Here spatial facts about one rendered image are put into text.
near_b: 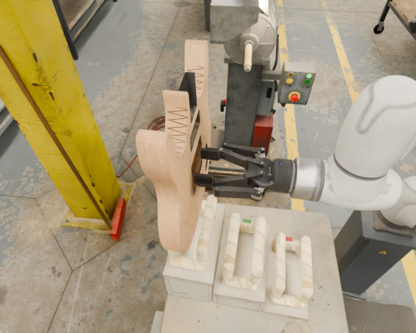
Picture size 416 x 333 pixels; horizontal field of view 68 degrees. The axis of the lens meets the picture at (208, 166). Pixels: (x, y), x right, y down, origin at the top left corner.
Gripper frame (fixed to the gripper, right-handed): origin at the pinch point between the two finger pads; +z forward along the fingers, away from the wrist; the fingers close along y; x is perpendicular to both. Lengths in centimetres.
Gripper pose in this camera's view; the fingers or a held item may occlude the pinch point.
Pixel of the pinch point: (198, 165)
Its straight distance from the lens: 68.6
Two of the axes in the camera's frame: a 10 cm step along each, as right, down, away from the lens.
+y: 1.7, -7.5, 6.4
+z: -9.8, -1.2, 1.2
